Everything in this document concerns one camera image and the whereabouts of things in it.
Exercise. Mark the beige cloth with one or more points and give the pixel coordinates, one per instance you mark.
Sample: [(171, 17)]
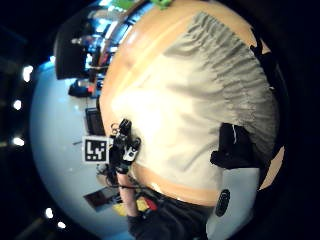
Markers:
[(200, 110)]

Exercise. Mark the dark bag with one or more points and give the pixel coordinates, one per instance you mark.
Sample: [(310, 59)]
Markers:
[(80, 89)]

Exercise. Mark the the person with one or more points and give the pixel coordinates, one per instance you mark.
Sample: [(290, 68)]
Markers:
[(170, 218)]

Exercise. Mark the white marker cube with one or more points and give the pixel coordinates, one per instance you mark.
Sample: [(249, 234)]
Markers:
[(96, 149)]

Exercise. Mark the green object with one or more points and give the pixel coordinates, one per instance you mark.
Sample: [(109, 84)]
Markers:
[(161, 3)]

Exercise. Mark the dark flat board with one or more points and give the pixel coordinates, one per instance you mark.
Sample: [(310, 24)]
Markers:
[(101, 199)]

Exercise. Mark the yellow and red object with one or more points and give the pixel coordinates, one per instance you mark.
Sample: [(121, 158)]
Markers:
[(143, 204)]

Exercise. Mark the black oval device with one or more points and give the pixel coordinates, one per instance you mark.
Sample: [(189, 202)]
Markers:
[(222, 202)]

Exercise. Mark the black monitor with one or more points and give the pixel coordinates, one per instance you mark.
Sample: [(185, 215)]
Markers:
[(70, 53)]

